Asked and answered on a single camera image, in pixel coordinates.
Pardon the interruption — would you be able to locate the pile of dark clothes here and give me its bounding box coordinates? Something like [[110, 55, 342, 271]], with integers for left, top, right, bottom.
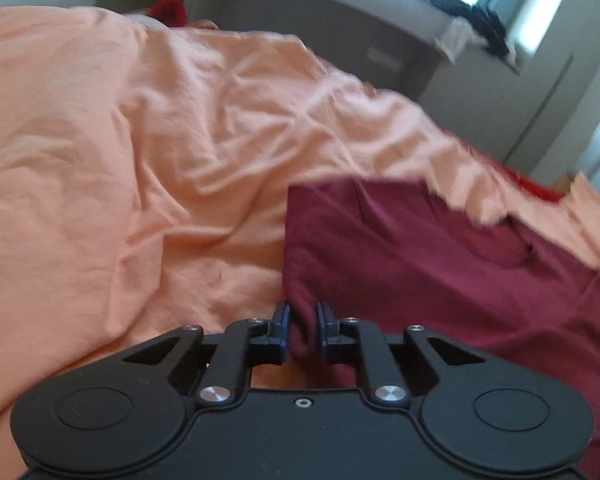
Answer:
[[411, 0, 520, 67]]

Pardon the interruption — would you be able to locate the white cloth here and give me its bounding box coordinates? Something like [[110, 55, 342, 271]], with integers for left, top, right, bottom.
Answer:
[[434, 16, 476, 63]]

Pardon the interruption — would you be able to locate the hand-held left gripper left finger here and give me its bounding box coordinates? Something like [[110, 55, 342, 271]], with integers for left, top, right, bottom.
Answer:
[[122, 301, 293, 408]]

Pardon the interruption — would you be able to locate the maroon knit garment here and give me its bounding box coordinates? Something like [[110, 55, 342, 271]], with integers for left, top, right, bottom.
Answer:
[[281, 176, 600, 476]]

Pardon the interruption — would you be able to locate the orange duvet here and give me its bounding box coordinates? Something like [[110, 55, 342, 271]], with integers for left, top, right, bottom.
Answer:
[[0, 6, 600, 441]]

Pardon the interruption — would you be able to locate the grey window bench cabinet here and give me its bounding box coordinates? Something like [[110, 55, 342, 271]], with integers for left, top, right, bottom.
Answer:
[[95, 0, 600, 181]]

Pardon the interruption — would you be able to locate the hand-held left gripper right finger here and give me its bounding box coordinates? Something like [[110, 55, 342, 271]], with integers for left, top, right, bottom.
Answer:
[[316, 301, 487, 408]]

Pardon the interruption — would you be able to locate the red plush cloth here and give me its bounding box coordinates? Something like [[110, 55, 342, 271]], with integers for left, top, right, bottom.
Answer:
[[144, 0, 189, 27]]

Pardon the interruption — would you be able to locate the white socket plate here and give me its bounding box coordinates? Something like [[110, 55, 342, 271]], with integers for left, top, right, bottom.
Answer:
[[366, 44, 406, 68]]

